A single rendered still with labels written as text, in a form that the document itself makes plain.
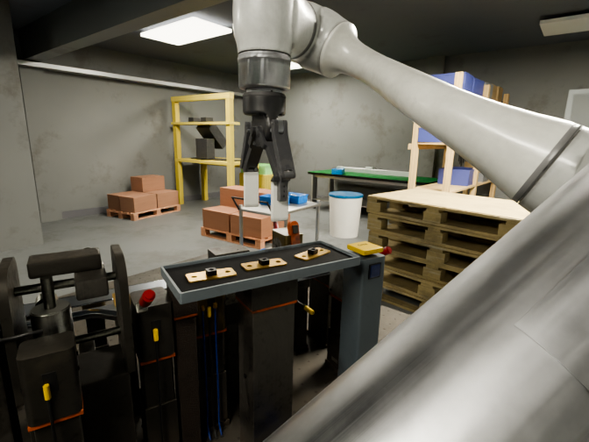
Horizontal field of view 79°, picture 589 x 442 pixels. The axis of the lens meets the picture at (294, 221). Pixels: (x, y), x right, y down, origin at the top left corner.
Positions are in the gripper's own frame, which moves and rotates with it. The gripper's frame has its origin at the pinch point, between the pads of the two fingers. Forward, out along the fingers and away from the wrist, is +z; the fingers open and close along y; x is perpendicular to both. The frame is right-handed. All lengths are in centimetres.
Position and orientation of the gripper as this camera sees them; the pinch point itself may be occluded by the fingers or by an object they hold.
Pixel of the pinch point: (264, 207)
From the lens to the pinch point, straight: 66.6
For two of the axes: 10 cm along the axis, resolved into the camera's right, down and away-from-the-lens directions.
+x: -8.9, 0.9, -4.5
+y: -4.6, -2.1, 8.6
